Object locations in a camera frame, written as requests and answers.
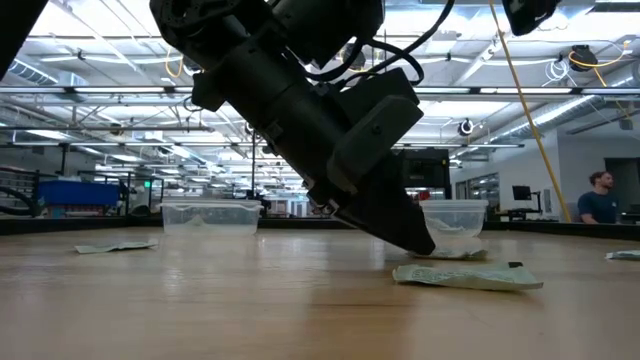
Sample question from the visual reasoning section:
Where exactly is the dark storage shelf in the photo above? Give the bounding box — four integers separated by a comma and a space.
0, 167, 40, 217

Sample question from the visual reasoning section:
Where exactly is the person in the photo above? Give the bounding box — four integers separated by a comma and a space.
577, 170, 620, 225

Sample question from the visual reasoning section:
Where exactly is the green printed packet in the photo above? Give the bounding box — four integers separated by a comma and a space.
172, 213, 226, 231
391, 261, 545, 293
405, 246, 490, 262
74, 240, 159, 255
425, 216, 469, 236
604, 249, 640, 262

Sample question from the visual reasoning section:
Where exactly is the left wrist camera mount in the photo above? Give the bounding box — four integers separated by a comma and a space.
327, 67, 425, 195

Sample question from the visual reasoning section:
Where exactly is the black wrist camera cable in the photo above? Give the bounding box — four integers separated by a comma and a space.
299, 0, 457, 87

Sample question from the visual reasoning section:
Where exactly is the clear rectangular plastic container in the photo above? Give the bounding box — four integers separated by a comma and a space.
158, 199, 264, 237

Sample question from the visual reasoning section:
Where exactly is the black aluminium table frame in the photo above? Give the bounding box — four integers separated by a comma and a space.
0, 0, 640, 241

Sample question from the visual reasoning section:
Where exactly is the yellow hanging cable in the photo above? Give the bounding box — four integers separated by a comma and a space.
488, 0, 573, 224

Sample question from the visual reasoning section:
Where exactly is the blue plastic bin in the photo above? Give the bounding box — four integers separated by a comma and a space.
38, 179, 122, 208

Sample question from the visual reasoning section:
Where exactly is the black box cabinet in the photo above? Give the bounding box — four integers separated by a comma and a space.
399, 148, 453, 202

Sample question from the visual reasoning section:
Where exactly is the clear round plastic container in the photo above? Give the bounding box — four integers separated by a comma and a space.
418, 198, 490, 252

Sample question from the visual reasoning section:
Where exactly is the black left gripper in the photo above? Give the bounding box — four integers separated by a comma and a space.
248, 83, 437, 257

